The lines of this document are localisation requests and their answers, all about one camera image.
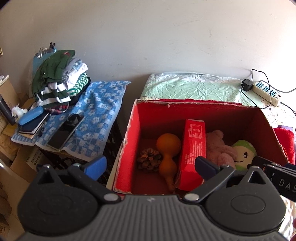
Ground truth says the green plush doll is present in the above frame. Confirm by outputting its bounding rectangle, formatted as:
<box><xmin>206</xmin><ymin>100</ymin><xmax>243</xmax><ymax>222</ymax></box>
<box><xmin>232</xmin><ymin>140</ymin><xmax>257</xmax><ymax>171</ymax></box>

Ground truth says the pink plush toy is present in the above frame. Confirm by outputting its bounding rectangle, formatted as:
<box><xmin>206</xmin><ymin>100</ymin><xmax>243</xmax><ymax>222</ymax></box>
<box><xmin>206</xmin><ymin>130</ymin><xmax>238</xmax><ymax>170</ymax></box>

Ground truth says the red printed carton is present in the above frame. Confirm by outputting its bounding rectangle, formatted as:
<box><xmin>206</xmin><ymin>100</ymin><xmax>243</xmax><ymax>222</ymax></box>
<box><xmin>176</xmin><ymin>120</ymin><xmax>206</xmax><ymax>191</ymax></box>

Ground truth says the red embroidered pillow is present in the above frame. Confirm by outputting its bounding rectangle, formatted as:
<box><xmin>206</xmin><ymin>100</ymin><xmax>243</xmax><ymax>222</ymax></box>
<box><xmin>273</xmin><ymin>127</ymin><xmax>295</xmax><ymax>164</ymax></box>

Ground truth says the cardboard boxes stack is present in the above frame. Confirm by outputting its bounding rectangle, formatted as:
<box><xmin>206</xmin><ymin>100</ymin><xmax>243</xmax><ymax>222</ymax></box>
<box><xmin>0</xmin><ymin>76</ymin><xmax>49</xmax><ymax>241</ymax></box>

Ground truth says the purple cloth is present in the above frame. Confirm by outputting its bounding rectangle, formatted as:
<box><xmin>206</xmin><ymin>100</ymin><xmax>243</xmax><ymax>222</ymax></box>
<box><xmin>278</xmin><ymin>125</ymin><xmax>295</xmax><ymax>133</ymax></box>

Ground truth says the black smartphone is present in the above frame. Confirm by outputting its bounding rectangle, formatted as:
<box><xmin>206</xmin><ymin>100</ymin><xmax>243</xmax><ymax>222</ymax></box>
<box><xmin>47</xmin><ymin>113</ymin><xmax>85</xmax><ymax>151</ymax></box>

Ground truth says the dark notebook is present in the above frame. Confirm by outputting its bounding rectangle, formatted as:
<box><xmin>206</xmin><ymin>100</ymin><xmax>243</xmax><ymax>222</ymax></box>
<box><xmin>18</xmin><ymin>112</ymin><xmax>49</xmax><ymax>135</ymax></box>

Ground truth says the blue glasses case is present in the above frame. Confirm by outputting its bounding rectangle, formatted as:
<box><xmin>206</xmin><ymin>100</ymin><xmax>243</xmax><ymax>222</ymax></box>
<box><xmin>18</xmin><ymin>106</ymin><xmax>44</xmax><ymax>126</ymax></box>

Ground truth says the white power strip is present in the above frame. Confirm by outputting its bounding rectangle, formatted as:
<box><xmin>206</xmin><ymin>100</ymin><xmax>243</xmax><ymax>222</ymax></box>
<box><xmin>252</xmin><ymin>81</ymin><xmax>281</xmax><ymax>106</ymax></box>

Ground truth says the black power adapter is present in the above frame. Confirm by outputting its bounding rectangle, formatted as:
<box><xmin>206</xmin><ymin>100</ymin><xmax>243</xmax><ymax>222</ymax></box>
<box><xmin>240</xmin><ymin>79</ymin><xmax>253</xmax><ymax>91</ymax></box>

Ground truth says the orange gourd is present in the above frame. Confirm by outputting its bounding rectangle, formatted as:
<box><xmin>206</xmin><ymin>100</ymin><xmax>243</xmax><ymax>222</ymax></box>
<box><xmin>157</xmin><ymin>133</ymin><xmax>181</xmax><ymax>194</ymax></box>

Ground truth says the brown pine cone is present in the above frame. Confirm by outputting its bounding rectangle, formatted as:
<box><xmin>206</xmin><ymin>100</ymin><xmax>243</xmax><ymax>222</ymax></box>
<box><xmin>137</xmin><ymin>148</ymin><xmax>163</xmax><ymax>172</ymax></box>

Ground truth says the pile of folded clothes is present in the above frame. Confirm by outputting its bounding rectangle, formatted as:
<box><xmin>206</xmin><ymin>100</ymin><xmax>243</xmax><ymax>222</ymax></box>
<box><xmin>31</xmin><ymin>48</ymin><xmax>91</xmax><ymax>114</ymax></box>

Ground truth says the large red cardboard box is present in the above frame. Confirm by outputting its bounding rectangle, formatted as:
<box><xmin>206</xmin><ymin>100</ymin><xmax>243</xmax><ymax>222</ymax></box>
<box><xmin>112</xmin><ymin>99</ymin><xmax>289</xmax><ymax>195</ymax></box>

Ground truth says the green bed sheet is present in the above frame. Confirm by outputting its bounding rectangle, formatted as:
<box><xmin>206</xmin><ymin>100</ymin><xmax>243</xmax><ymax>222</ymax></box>
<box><xmin>140</xmin><ymin>72</ymin><xmax>264</xmax><ymax>108</ymax></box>

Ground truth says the black adapter cable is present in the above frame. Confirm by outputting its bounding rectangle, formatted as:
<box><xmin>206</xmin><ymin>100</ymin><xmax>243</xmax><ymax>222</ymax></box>
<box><xmin>240</xmin><ymin>68</ymin><xmax>273</xmax><ymax>110</ymax></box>

